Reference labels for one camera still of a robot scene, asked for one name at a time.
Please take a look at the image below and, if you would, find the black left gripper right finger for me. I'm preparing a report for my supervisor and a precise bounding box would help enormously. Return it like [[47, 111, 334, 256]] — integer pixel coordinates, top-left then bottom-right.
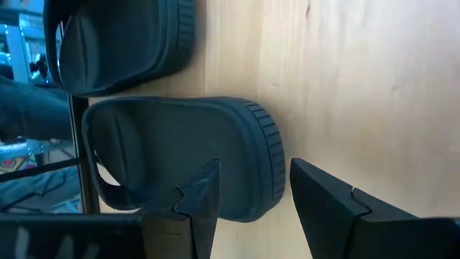
[[290, 157, 460, 259]]

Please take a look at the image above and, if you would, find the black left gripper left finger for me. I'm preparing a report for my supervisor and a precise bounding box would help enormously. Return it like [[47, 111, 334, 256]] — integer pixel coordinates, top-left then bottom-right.
[[139, 158, 221, 259]]

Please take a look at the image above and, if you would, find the black slide sandal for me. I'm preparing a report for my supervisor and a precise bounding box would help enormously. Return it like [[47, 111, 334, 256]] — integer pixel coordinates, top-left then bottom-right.
[[81, 96, 287, 224], [42, 0, 197, 98]]

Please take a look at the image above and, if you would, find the black metal rig frame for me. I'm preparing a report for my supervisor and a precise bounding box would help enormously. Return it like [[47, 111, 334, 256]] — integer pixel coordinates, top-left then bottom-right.
[[0, 157, 82, 183]]

